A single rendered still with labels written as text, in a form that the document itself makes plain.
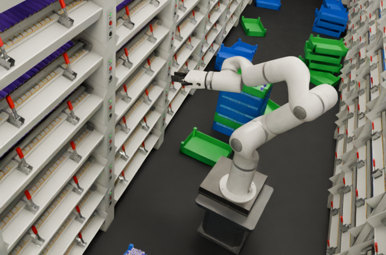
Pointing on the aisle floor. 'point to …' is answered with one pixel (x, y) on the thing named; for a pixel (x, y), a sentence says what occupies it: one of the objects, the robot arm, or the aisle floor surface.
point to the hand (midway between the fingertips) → (176, 76)
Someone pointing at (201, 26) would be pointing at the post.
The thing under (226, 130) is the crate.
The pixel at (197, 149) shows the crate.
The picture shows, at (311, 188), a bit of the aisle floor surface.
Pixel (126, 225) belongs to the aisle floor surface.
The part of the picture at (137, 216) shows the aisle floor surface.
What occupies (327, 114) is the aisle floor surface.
